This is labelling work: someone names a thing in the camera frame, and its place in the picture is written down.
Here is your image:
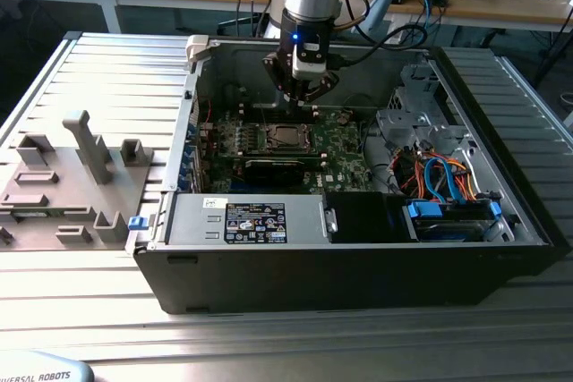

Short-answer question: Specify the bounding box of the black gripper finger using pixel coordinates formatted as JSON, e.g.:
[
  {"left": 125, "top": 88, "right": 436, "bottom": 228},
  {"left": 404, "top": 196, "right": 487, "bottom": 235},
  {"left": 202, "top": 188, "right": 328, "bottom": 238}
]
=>
[
  {"left": 261, "top": 53, "right": 301, "bottom": 108},
  {"left": 300, "top": 71, "right": 340, "bottom": 108}
]

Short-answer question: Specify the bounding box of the silver CPU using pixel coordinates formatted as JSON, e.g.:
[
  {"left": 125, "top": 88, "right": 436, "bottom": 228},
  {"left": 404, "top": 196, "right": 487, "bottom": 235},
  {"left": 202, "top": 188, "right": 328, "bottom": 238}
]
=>
[{"left": 273, "top": 126, "right": 304, "bottom": 145}]

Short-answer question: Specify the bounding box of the CPU socket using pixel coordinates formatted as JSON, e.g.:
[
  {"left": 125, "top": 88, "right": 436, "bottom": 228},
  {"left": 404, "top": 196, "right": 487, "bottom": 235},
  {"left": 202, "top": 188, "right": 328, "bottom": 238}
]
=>
[{"left": 265, "top": 122, "right": 314, "bottom": 151}]

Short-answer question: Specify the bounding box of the green motherboard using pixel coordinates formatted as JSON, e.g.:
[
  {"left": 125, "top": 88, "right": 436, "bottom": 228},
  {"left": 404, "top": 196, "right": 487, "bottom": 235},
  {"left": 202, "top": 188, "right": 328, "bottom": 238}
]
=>
[{"left": 196, "top": 106, "right": 375, "bottom": 193}]

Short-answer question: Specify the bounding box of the pale grey slanted panel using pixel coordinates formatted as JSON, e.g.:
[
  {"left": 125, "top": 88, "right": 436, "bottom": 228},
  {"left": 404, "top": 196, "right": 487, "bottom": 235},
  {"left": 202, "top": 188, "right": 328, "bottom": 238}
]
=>
[{"left": 353, "top": 0, "right": 399, "bottom": 37}]

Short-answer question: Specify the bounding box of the beige case latch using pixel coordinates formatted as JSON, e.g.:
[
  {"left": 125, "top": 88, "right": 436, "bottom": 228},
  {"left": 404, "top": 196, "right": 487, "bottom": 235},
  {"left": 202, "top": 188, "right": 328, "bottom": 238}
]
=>
[{"left": 185, "top": 35, "right": 211, "bottom": 64}]

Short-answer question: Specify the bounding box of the grey metal disk bay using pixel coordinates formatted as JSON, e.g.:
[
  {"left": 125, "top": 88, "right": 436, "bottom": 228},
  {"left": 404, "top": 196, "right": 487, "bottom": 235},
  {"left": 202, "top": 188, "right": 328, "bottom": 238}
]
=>
[{"left": 374, "top": 63, "right": 480, "bottom": 155}]

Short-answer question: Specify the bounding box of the black graphics card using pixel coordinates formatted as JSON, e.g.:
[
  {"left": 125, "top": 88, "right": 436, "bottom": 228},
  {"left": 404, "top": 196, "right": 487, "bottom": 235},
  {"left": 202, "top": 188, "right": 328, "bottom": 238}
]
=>
[{"left": 241, "top": 156, "right": 323, "bottom": 187}]

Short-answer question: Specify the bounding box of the hard disk in blue carrier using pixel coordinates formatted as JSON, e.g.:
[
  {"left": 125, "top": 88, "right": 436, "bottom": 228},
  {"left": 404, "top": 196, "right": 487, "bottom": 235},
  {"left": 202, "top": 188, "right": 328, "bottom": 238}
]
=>
[{"left": 401, "top": 199, "right": 503, "bottom": 242}]

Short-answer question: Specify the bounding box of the grey power supply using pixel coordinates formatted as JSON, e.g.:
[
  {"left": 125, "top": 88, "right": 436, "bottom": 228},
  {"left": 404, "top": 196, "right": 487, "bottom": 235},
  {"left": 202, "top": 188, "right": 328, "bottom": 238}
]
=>
[{"left": 165, "top": 193, "right": 330, "bottom": 247}]

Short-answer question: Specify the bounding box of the black open PC case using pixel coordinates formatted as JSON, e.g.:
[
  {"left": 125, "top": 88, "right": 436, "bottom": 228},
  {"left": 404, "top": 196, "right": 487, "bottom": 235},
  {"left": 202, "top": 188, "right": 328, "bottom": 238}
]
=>
[{"left": 133, "top": 35, "right": 565, "bottom": 315}]

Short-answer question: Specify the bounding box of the grey parts rack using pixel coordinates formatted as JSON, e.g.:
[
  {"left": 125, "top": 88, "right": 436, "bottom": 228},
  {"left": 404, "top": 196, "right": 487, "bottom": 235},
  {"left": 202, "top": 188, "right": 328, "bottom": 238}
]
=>
[{"left": 0, "top": 109, "right": 156, "bottom": 252}]

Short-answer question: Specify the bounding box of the pale blue teach pendant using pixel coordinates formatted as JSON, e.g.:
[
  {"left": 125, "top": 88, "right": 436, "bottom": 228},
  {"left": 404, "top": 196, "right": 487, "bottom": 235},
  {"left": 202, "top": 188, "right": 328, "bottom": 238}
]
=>
[{"left": 0, "top": 350, "right": 96, "bottom": 382}]

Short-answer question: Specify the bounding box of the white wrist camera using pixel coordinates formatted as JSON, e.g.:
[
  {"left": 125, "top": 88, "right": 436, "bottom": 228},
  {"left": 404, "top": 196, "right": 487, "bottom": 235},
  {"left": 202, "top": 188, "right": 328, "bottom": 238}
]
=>
[{"left": 291, "top": 41, "right": 331, "bottom": 81}]

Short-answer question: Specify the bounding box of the thin black looped wire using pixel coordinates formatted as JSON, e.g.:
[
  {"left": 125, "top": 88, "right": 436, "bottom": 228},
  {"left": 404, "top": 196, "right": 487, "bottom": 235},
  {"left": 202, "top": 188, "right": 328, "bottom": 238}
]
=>
[{"left": 343, "top": 92, "right": 381, "bottom": 111}]

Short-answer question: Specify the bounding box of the black camera cable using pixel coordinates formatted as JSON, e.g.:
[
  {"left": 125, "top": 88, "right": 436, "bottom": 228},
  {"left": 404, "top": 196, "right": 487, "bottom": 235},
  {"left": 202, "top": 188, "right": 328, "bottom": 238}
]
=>
[{"left": 329, "top": 19, "right": 429, "bottom": 68}]

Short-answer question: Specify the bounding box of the blue wire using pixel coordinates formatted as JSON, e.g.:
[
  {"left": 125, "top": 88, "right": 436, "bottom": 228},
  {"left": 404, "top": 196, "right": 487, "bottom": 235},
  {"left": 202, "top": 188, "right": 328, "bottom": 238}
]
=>
[{"left": 423, "top": 156, "right": 469, "bottom": 204}]

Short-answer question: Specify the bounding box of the orange wire bundle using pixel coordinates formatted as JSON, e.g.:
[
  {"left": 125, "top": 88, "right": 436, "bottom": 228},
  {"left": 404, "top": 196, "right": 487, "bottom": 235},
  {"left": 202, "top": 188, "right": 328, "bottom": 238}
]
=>
[{"left": 396, "top": 153, "right": 479, "bottom": 202}]

